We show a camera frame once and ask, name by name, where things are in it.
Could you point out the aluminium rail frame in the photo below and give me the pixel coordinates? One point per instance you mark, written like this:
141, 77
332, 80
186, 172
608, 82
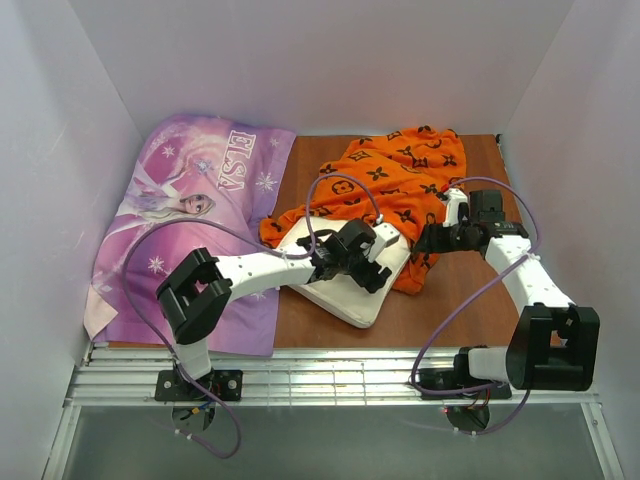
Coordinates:
313, 414

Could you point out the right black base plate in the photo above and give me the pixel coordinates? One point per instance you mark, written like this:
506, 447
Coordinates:
441, 379

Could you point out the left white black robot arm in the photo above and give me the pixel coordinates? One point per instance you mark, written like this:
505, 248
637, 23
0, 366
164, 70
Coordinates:
194, 296

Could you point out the cream white pillow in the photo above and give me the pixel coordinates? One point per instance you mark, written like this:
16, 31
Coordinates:
345, 295

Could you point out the orange black patterned pillowcase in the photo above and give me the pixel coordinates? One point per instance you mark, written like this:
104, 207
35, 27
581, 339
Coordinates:
400, 173

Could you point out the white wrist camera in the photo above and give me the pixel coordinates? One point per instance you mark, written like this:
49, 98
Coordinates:
386, 235
456, 207

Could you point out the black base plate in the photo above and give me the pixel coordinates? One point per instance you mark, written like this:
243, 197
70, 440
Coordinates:
441, 379
226, 385

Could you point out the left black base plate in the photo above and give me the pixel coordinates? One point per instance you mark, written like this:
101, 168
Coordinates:
226, 385

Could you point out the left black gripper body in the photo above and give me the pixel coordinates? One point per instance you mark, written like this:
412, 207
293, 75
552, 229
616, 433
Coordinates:
364, 265

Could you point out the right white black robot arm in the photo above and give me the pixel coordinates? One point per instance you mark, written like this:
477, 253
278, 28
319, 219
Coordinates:
553, 346

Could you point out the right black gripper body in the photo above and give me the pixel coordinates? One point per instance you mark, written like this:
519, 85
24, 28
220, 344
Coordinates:
433, 240

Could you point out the purple Elsa printed cloth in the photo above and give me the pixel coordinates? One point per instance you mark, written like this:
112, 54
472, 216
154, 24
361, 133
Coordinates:
199, 181

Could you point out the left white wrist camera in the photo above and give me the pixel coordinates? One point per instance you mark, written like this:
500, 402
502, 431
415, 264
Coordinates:
386, 235

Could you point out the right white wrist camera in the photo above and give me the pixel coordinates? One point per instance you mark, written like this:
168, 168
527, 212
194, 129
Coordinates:
456, 207

